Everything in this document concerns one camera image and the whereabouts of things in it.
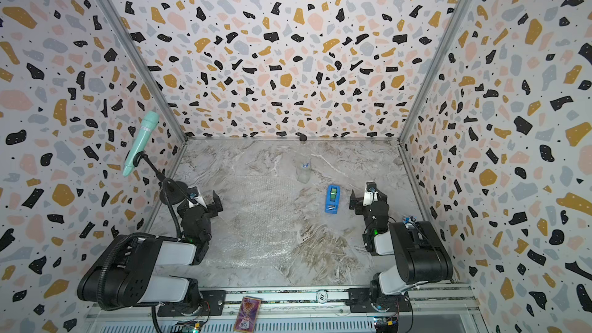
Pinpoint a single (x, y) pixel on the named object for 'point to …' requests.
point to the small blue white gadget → (408, 222)
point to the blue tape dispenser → (332, 205)
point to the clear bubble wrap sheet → (258, 226)
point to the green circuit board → (197, 327)
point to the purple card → (247, 315)
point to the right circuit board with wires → (386, 324)
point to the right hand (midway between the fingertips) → (371, 190)
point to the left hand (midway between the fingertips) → (206, 195)
